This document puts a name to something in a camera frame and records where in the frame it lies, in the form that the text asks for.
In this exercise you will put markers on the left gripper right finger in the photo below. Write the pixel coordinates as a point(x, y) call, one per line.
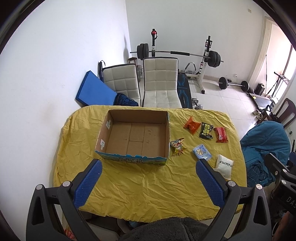
point(254, 222)

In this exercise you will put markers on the yellow tablecloth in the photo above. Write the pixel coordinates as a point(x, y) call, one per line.
point(147, 192)

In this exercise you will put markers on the black yellow snack packet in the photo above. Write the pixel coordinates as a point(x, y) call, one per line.
point(206, 130)

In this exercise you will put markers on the teal blanket pile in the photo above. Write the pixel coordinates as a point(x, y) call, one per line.
point(264, 138)

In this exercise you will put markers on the white weight bench rack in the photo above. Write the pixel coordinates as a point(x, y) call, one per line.
point(199, 74)

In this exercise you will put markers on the open cardboard box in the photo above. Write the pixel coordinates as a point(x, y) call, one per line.
point(135, 135)

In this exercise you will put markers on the small chrome dumbbell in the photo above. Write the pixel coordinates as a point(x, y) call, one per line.
point(196, 105)

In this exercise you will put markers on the black blue bench pad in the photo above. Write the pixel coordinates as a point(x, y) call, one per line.
point(184, 92)

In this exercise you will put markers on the blue foam mat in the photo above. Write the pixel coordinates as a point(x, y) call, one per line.
point(93, 91)

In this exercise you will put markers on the dark wooden chair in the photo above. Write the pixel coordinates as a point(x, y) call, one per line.
point(284, 115)

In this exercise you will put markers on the barbell on floor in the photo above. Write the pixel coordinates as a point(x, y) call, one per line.
point(224, 84)

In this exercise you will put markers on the barbell on rack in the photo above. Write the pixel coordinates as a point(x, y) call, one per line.
point(213, 58)

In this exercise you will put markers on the orange snack packet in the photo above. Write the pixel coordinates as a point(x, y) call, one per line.
point(192, 125)

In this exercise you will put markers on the left white padded chair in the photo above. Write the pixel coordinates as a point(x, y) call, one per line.
point(123, 79)

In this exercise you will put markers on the red snack packet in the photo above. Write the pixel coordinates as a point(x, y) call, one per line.
point(221, 136)

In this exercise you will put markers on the right white padded chair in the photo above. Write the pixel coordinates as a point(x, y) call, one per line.
point(160, 83)

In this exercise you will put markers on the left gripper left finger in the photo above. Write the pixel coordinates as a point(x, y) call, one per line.
point(43, 222)

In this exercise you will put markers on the white padded chair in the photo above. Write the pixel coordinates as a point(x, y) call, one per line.
point(160, 83)
point(123, 79)

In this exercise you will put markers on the dark blue cloth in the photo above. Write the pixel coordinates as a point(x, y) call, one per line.
point(123, 100)

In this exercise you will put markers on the yellow cartoon snack packet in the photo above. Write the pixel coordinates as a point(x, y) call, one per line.
point(177, 146)

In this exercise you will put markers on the light blue tissue pack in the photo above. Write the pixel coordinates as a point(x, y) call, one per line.
point(201, 152)

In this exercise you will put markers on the white soft pack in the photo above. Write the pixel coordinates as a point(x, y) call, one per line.
point(224, 166)

